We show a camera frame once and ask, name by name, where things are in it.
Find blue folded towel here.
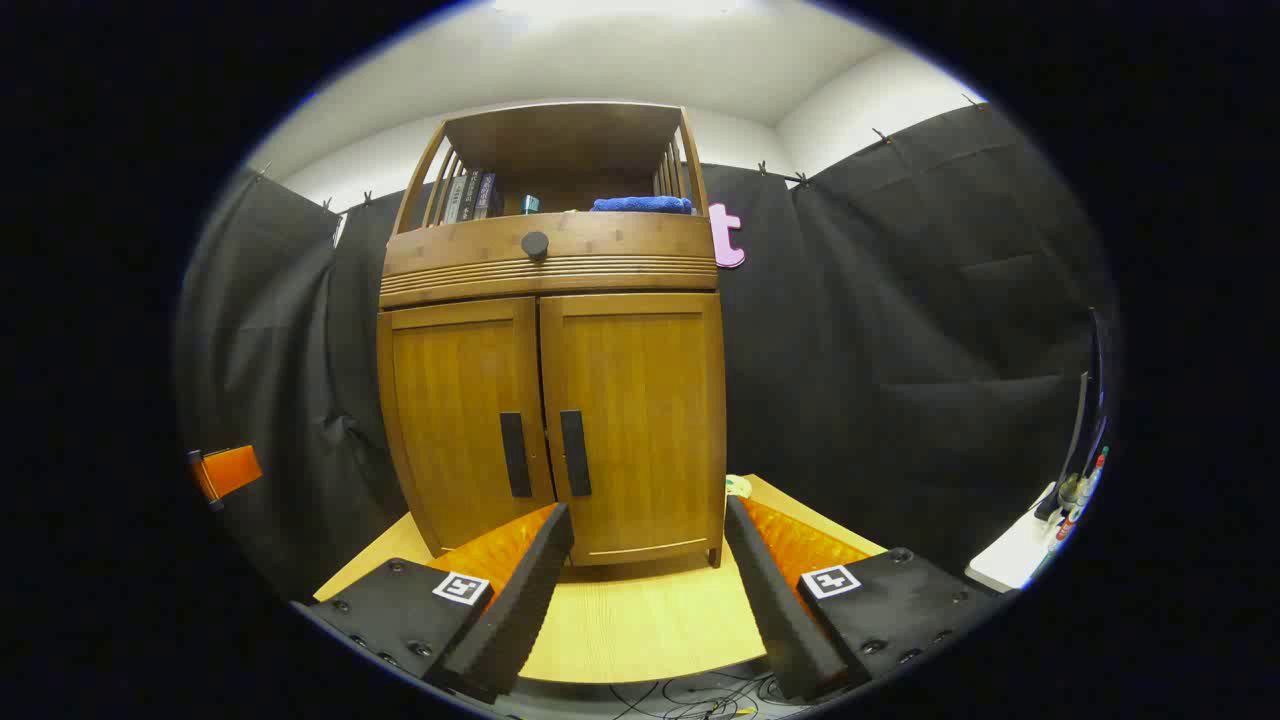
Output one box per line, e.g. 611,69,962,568
590,196,693,215

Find tangle of black cables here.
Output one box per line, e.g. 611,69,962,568
600,672,791,720

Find black backdrop cloth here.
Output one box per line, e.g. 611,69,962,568
180,100,1116,601

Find white side table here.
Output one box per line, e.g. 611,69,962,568
965,485,1076,593

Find wooden double-door shoe cabinet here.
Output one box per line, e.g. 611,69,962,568
376,100,729,569

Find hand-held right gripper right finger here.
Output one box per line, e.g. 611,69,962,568
724,495,1011,701

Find ceiling light panel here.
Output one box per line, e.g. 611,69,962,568
490,0,761,16

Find black left door handle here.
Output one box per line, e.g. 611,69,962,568
500,412,534,499

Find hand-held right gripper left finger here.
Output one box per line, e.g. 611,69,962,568
300,503,576,704

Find black door handle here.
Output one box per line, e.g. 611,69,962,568
500,412,534,499
559,410,593,498

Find wooden cabinet drawer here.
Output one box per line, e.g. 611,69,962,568
380,212,719,309

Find black right door handle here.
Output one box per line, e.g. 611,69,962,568
559,410,593,498

